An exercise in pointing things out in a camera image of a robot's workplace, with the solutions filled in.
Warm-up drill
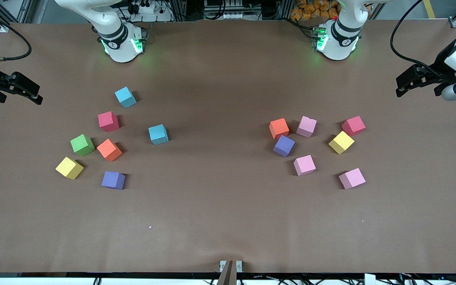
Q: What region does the yellow foam cube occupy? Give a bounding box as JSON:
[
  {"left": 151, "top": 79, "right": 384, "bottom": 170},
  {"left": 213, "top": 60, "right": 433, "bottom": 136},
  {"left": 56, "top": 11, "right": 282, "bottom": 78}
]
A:
[
  {"left": 328, "top": 131, "right": 355, "bottom": 155},
  {"left": 55, "top": 157, "right": 84, "bottom": 180}
]

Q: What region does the orange foam cube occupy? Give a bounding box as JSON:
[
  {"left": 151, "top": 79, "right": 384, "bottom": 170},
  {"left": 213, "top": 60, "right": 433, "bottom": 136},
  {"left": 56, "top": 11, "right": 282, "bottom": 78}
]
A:
[
  {"left": 269, "top": 118, "right": 290, "bottom": 140},
  {"left": 97, "top": 139, "right": 122, "bottom": 162}
]

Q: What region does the purple foam cube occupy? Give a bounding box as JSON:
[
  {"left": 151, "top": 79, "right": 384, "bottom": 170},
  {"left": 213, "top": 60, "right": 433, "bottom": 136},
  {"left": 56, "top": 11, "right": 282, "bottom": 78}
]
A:
[
  {"left": 273, "top": 135, "right": 296, "bottom": 158},
  {"left": 101, "top": 171, "right": 126, "bottom": 190}
]

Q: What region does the red foam cube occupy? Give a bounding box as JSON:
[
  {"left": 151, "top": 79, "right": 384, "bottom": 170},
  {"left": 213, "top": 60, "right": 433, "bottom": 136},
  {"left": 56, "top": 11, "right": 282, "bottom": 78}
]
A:
[
  {"left": 98, "top": 111, "right": 120, "bottom": 132},
  {"left": 341, "top": 116, "right": 366, "bottom": 137}
]

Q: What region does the green foam cube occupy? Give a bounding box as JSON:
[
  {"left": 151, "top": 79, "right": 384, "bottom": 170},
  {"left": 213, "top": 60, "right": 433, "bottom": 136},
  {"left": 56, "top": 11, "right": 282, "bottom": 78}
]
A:
[{"left": 70, "top": 134, "right": 95, "bottom": 156}]

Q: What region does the blue foam cube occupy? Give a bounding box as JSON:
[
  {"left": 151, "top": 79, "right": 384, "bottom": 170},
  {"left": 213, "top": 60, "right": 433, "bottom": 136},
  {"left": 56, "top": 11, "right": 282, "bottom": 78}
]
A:
[
  {"left": 114, "top": 87, "right": 137, "bottom": 108},
  {"left": 148, "top": 124, "right": 169, "bottom": 145}
]

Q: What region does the pink foam cube with notch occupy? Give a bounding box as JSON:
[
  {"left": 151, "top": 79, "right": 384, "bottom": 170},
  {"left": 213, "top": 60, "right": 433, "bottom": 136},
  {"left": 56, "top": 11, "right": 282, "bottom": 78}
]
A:
[{"left": 296, "top": 116, "right": 317, "bottom": 138}]

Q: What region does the orange bag pile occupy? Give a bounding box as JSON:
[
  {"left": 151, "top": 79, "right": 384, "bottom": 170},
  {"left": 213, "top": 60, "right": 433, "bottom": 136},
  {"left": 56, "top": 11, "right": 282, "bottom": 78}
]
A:
[{"left": 290, "top": 0, "right": 341, "bottom": 21}]

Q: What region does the white power strip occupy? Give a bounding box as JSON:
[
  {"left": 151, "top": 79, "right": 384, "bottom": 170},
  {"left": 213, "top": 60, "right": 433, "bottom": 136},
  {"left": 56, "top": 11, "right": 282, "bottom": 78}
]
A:
[{"left": 128, "top": 0, "right": 156, "bottom": 15}]

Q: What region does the grey electronics box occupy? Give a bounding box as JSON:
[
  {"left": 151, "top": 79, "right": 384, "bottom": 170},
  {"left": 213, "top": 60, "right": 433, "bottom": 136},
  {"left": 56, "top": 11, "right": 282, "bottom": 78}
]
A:
[{"left": 204, "top": 0, "right": 244, "bottom": 20}]

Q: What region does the brown table cover sheet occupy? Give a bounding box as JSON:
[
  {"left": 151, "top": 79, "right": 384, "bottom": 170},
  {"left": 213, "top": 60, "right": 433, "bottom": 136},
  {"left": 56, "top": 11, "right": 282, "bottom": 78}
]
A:
[{"left": 0, "top": 20, "right": 456, "bottom": 274}]

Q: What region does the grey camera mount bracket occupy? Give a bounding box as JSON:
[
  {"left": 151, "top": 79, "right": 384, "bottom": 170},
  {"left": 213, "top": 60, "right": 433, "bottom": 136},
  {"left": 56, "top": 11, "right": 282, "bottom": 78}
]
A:
[{"left": 217, "top": 260, "right": 243, "bottom": 285}]

